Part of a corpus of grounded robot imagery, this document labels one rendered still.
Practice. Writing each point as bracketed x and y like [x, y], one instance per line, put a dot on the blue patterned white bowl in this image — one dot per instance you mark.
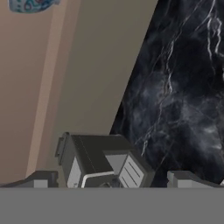
[30, 5]

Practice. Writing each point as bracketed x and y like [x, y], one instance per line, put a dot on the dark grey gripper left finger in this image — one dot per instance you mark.
[42, 178]

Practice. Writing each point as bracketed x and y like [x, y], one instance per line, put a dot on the dark grey coffee machine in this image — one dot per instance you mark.
[96, 157]

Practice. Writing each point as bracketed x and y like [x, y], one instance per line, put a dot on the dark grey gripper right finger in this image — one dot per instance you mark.
[186, 178]

